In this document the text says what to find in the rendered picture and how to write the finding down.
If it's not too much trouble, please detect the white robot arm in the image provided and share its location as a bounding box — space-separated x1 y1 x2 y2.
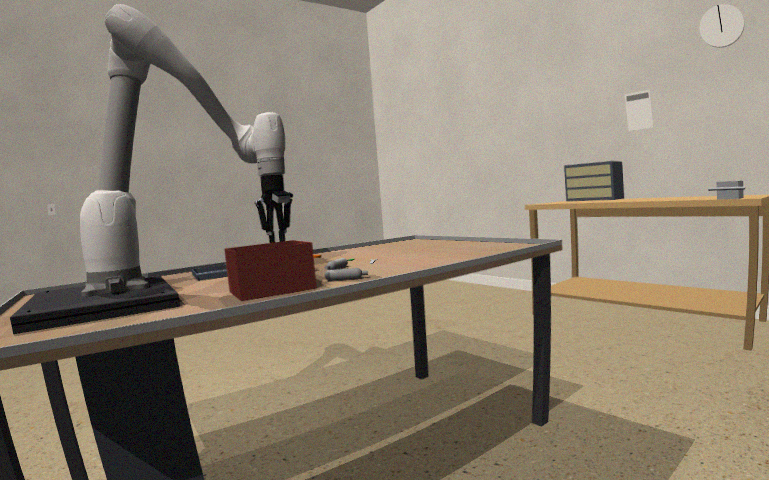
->
80 4 285 297

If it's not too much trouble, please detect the red open box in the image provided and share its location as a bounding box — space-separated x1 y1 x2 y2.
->
225 240 317 301

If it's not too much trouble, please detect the dark table edge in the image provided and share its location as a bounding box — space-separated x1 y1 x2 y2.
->
0 235 562 358

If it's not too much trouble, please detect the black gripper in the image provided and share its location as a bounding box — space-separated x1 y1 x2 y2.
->
255 175 292 243

